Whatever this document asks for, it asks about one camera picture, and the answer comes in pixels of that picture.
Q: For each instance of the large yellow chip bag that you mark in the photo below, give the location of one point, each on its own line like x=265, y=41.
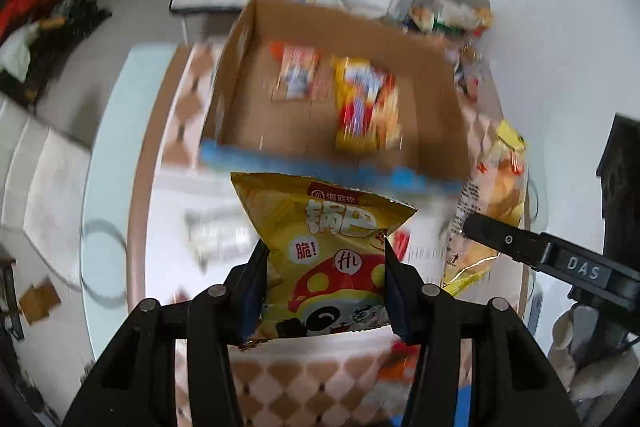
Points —
x=500, y=177

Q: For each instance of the white diamond-border table mat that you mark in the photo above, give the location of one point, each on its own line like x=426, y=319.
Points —
x=310, y=377

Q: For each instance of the orange snack packet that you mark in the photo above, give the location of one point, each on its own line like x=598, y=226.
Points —
x=400, y=364

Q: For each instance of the small colourful snack packet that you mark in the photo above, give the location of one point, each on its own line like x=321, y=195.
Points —
x=470, y=72

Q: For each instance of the pile of colourful snack packets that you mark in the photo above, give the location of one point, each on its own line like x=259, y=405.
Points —
x=450, y=14

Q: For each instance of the yellow and red snack packet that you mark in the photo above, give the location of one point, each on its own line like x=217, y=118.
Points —
x=367, y=107

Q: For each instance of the person's right hand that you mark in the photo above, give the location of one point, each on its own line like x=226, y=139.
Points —
x=600, y=377

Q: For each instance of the red and white snack packet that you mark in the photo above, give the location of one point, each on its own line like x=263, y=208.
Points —
x=297, y=72

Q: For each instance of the yellow mushroom print snack bag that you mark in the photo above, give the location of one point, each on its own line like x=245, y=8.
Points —
x=325, y=247

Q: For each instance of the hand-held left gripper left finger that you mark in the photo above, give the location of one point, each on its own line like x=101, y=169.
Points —
x=250, y=302

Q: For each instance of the printed cardboard box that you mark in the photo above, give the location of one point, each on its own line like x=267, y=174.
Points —
x=280, y=127

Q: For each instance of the white plastic bag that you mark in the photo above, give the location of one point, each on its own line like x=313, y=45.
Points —
x=17, y=52

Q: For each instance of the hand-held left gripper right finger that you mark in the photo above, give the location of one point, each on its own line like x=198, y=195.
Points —
x=397, y=302

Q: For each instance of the brown cardboard piece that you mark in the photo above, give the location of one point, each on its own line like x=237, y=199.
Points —
x=41, y=302

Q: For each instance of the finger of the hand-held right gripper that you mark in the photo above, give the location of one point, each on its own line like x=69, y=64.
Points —
x=505, y=239

